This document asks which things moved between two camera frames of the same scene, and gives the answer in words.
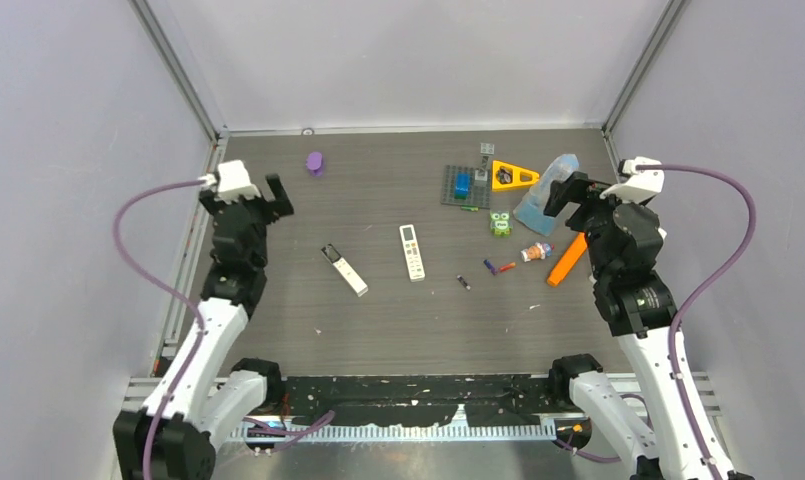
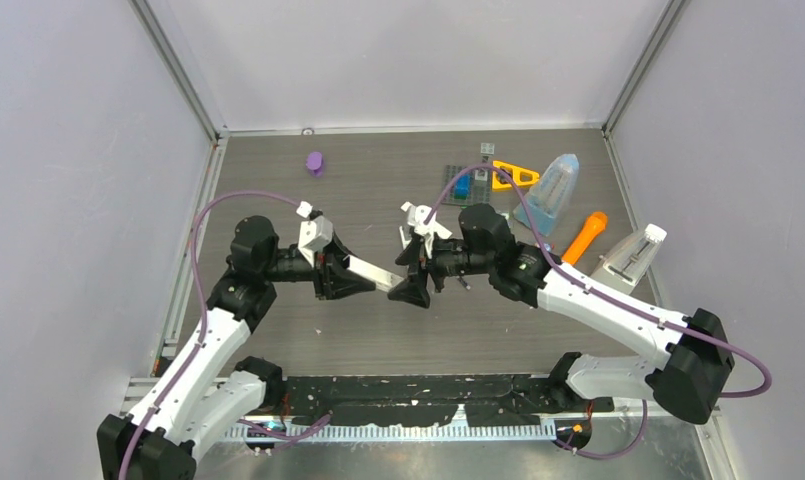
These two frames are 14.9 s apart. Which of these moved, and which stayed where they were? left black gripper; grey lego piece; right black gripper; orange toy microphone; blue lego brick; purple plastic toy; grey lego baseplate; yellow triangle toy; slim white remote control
Moved: right black gripper; slim white remote control; left black gripper
Stayed: grey lego piece; purple plastic toy; blue lego brick; grey lego baseplate; orange toy microphone; yellow triangle toy
